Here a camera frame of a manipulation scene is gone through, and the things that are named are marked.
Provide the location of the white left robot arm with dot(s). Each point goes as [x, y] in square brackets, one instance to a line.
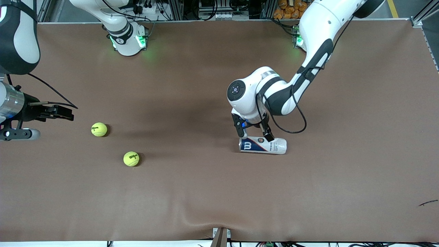
[319, 27]

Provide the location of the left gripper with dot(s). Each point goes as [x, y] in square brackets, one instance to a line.
[266, 130]

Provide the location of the wooden strip with bracket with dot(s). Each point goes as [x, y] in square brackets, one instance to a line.
[221, 240]

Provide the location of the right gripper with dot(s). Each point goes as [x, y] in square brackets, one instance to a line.
[32, 110]

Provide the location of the orange pile of items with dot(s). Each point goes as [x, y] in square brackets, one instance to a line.
[286, 12]

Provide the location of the white blue tennis ball can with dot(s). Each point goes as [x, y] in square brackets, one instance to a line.
[279, 147]

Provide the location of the brown table mat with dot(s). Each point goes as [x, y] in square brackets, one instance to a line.
[219, 192]

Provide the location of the white terminal block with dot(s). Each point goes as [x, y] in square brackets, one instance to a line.
[223, 16]

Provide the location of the green plug connector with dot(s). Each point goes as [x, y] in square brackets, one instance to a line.
[269, 244]

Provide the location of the aluminium corner frame profile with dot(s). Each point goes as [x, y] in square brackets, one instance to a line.
[420, 17]

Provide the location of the aluminium frame post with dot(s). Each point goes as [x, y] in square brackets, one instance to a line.
[176, 8]
[269, 8]

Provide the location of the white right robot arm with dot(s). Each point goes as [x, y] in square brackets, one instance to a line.
[127, 41]

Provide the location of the yellow Wilson print tennis ball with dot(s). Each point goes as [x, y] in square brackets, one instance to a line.
[131, 159]

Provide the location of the white power strip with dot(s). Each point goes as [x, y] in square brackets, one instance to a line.
[147, 10]

